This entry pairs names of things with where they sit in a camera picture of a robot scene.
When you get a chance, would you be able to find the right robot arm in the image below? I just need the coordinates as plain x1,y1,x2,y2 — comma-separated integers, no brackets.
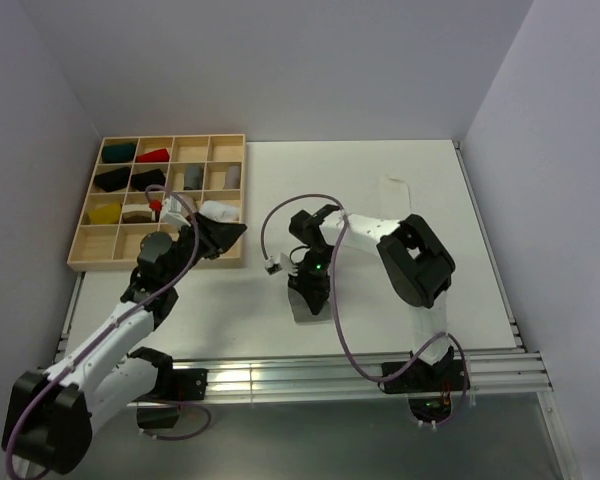
282,204,456,390

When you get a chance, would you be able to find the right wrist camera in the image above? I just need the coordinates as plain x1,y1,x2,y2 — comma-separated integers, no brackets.
264,253,298,276

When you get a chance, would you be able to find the yellow rolled sock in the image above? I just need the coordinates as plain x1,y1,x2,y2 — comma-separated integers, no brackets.
88,203,122,225

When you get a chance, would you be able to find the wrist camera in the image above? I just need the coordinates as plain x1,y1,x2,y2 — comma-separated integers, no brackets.
149,195,192,228
264,253,298,276

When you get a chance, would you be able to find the black rolled sock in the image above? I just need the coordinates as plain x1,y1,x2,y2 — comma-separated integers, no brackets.
93,167,131,193
130,169,166,192

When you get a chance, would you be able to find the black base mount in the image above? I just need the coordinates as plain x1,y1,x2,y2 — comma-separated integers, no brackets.
136,368,208,432
381,359,471,394

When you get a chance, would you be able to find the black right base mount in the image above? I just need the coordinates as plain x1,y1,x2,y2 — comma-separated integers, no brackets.
381,359,471,394

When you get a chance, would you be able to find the beige rolled sock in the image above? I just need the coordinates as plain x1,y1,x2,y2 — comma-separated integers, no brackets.
172,193,198,217

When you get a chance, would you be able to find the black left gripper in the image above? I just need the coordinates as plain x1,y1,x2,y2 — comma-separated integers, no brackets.
164,212,246,287

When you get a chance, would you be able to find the wooden compartment tray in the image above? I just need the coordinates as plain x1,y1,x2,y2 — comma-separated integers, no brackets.
67,134,246,272

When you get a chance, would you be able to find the black rolled sock left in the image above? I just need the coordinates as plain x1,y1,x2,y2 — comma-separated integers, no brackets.
93,167,131,193

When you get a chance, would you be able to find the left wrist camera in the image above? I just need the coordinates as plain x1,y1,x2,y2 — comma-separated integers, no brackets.
149,195,192,228

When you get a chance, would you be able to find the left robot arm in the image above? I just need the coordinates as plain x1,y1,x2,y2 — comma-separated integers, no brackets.
2,213,247,478

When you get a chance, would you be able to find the white brown rolled sock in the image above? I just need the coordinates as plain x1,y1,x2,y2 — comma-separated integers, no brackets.
121,203,161,224

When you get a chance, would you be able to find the grey sock with black stripes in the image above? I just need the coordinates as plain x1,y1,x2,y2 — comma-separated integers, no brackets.
287,288,333,326

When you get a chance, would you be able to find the white flat sock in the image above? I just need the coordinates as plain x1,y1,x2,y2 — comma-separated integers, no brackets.
379,176,412,220

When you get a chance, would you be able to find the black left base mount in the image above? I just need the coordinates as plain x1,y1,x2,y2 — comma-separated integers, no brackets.
136,368,208,432

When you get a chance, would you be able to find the light grey rolled sock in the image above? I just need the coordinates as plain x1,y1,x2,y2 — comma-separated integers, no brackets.
224,165,241,190

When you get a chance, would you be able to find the dark green rolled sock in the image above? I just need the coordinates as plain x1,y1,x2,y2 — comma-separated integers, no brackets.
101,142,137,164

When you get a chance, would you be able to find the red rolled sock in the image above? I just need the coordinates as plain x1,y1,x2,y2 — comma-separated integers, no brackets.
135,148,170,163

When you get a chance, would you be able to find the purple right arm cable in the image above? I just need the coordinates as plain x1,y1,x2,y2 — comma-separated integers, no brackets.
260,193,471,431

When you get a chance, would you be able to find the aluminium frame rail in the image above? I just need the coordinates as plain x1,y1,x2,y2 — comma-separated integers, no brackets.
27,349,554,409

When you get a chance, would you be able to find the black rolled sock right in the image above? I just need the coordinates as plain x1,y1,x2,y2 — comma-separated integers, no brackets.
130,169,166,192

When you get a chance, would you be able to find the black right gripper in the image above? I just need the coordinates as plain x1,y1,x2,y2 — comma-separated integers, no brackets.
289,244,338,314

